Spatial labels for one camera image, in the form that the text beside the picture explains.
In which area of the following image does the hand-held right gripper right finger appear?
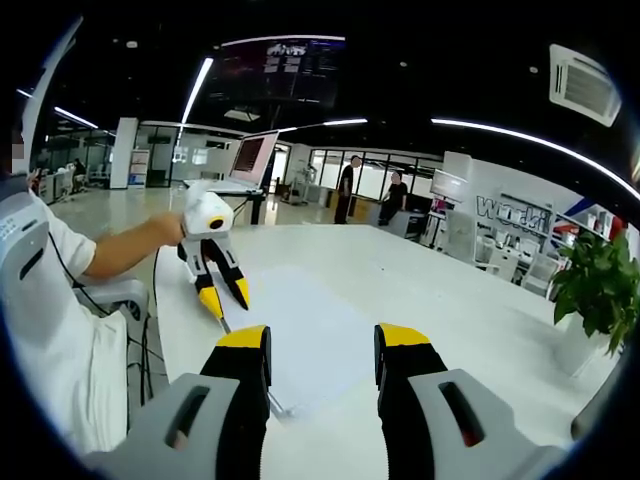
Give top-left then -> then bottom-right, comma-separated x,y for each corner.
373,322 -> 576,480

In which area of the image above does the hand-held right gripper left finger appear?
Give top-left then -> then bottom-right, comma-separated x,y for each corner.
82,324 -> 274,480

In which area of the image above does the white document stack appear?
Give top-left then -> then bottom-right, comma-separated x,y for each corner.
219,264 -> 386,419

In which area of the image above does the person's left hand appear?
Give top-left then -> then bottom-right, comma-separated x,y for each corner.
147,212 -> 187,247

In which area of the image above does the large open laptop pink screen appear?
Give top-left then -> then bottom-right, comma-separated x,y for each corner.
183,129 -> 281,197

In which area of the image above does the white office chair armrest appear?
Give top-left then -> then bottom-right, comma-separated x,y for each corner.
72,277 -> 151,324

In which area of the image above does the blue white banner stand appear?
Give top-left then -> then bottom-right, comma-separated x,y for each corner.
127,148 -> 151,189

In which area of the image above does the ceiling light strip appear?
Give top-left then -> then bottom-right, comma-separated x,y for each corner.
279,118 -> 369,134
430,117 -> 640,201
179,56 -> 215,126

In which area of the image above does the person in white shirt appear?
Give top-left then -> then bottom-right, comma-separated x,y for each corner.
0,189 -> 131,454

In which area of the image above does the dark hanging ceiling screen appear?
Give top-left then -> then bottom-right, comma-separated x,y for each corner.
204,35 -> 347,109

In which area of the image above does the white mesh office chair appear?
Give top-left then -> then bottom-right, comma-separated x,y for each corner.
522,254 -> 561,299
474,234 -> 521,284

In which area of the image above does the white grey chest device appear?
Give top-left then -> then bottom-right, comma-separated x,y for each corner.
0,192 -> 51,301

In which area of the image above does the small red screen on stand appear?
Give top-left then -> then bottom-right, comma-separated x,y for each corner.
430,197 -> 451,241

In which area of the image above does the monitor on white cabinet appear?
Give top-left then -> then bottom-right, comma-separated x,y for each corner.
429,168 -> 470,200

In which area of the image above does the green potted plant white pot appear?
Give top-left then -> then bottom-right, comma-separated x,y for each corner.
549,232 -> 640,376

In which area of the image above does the storage shelf with boxes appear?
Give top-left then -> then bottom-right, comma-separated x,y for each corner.
474,192 -> 626,266

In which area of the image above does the white ceiling air conditioner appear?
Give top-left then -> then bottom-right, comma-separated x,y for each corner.
548,43 -> 624,129

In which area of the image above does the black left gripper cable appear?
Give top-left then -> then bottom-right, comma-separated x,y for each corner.
124,244 -> 166,406

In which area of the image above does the black chest device cable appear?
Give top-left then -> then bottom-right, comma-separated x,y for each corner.
46,230 -> 114,317

